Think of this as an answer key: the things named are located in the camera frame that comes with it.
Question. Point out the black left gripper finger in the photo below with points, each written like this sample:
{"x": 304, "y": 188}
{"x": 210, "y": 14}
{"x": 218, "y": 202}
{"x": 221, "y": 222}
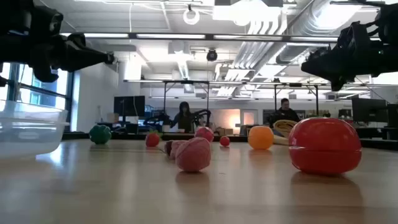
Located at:
{"x": 79, "y": 49}
{"x": 77, "y": 64}

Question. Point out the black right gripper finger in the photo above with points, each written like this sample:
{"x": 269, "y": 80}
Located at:
{"x": 337, "y": 83}
{"x": 323, "y": 63}

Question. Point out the large red toy tomato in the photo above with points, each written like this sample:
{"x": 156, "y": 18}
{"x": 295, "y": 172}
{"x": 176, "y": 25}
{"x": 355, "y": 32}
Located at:
{"x": 325, "y": 146}

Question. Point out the green toy bell pepper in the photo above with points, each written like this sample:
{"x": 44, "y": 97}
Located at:
{"x": 100, "y": 134}

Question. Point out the clear plastic tupperware container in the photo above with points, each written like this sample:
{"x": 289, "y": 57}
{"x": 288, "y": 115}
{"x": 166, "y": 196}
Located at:
{"x": 28, "y": 137}

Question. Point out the orange toy fruit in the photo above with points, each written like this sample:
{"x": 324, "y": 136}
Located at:
{"x": 260, "y": 137}

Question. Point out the red toy strawberry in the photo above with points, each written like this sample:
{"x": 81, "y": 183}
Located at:
{"x": 152, "y": 140}

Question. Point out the red-pink oblong toy fruit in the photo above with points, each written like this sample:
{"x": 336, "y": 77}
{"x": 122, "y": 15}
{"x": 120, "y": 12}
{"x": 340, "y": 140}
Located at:
{"x": 204, "y": 133}

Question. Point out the pink lobed toy vegetable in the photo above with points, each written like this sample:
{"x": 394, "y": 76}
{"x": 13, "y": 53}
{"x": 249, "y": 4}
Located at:
{"x": 192, "y": 155}

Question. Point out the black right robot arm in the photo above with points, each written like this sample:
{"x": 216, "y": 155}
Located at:
{"x": 390, "y": 18}

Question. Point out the black background robot arm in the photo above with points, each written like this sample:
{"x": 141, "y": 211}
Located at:
{"x": 202, "y": 113}
{"x": 158, "y": 119}

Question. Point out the large dark-framed window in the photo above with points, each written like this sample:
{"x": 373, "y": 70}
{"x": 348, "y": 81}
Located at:
{"x": 62, "y": 84}

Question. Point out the black round ceiling spotlight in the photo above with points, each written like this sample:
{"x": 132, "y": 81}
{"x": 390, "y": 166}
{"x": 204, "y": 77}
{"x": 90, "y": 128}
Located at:
{"x": 212, "y": 55}
{"x": 110, "y": 58}

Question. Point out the black computer monitor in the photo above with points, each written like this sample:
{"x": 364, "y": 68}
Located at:
{"x": 393, "y": 115}
{"x": 369, "y": 109}
{"x": 129, "y": 105}

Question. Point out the person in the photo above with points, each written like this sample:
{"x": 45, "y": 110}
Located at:
{"x": 284, "y": 113}
{"x": 185, "y": 118}

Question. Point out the folded yellow towel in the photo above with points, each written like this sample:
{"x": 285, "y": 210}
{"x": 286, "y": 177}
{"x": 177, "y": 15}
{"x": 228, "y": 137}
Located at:
{"x": 283, "y": 126}

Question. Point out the black overhead bar with lights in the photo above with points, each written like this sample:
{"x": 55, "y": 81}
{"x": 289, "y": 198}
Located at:
{"x": 171, "y": 36}

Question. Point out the small red toy cherry tomato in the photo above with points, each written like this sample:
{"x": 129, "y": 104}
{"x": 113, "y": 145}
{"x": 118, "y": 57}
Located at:
{"x": 224, "y": 141}

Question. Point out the silver ventilation duct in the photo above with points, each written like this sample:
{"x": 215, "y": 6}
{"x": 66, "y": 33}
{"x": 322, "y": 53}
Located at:
{"x": 311, "y": 21}

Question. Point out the black background rig frame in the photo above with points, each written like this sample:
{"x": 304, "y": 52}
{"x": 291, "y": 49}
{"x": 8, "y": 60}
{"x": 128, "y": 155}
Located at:
{"x": 275, "y": 99}
{"x": 164, "y": 99}

